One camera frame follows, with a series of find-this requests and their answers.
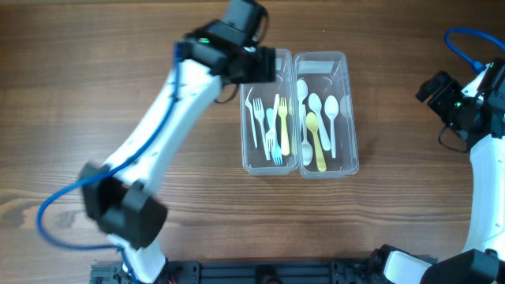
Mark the bent white fork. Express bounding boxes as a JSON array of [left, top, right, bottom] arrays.
[[245, 89, 257, 148]]

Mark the tall white fork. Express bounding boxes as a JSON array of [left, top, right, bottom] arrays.
[[253, 98, 271, 161]]

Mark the yellow fork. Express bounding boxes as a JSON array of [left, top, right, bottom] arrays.
[[278, 97, 290, 156]]

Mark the white spoon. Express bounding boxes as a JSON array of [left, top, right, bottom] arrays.
[[324, 95, 339, 159], [309, 93, 331, 151], [297, 79, 308, 131], [301, 104, 312, 166]]

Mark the cream white fork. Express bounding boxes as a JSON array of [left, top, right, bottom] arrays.
[[265, 94, 279, 151]]

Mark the yellow-green spoon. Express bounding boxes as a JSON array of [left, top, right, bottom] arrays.
[[305, 112, 327, 172]]

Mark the light blue fork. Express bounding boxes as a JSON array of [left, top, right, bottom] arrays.
[[266, 108, 283, 166]]

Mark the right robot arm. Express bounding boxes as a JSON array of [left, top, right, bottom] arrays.
[[366, 58, 504, 283]]

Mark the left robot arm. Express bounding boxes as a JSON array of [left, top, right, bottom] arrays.
[[79, 0, 275, 283]]

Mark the left clear plastic container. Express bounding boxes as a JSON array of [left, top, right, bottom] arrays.
[[240, 49, 300, 176]]

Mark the clear plastic container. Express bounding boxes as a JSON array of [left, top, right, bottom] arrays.
[[294, 51, 359, 179], [240, 49, 300, 176]]

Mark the right clear plastic container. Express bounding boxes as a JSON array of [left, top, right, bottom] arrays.
[[294, 51, 359, 179]]

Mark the left blue cable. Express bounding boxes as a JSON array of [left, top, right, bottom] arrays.
[[36, 43, 186, 284]]

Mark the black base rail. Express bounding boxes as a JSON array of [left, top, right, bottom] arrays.
[[89, 258, 439, 284]]

